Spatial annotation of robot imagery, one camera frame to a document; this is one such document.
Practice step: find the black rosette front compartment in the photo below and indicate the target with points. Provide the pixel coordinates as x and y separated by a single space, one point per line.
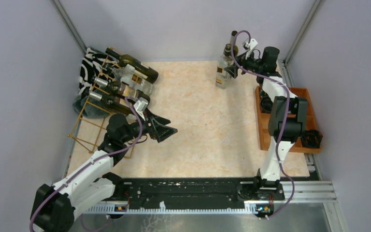
312 139

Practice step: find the clear tall glass bottle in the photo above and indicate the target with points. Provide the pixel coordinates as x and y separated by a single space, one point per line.
222 76

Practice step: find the zebra pattern cloth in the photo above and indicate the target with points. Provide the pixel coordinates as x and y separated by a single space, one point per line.
91 67

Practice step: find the black rosette middle tray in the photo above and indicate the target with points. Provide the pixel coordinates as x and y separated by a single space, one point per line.
266 105

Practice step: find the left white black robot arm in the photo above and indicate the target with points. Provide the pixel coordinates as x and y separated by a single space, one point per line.
56 207

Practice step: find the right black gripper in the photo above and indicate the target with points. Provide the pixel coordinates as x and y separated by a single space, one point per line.
242 61

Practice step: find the green bottle grey capsule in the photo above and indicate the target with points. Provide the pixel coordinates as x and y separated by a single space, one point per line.
233 42

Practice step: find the grey green fluffy cloth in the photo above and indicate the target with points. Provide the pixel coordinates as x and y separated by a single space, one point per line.
90 107

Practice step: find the dark green wine bottle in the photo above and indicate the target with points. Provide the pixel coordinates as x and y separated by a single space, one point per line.
147 73

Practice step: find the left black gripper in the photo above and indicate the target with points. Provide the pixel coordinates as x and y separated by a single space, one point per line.
158 129

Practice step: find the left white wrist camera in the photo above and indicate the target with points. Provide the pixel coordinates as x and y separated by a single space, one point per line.
140 106

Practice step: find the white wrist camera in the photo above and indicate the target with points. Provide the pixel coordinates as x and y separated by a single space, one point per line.
140 106
249 45

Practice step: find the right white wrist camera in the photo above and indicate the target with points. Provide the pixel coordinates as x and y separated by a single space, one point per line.
249 45

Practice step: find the gold wire wine rack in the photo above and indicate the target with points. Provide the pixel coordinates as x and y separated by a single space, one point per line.
87 132

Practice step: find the clear glass liquor bottle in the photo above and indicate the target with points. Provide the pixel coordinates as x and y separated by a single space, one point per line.
129 77

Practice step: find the olive green wine bottle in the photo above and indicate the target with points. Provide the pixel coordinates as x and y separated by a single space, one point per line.
111 103

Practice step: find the dark labelled wine bottle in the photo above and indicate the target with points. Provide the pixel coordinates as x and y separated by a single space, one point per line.
119 89

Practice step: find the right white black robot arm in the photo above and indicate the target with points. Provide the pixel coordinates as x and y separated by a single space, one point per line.
288 113

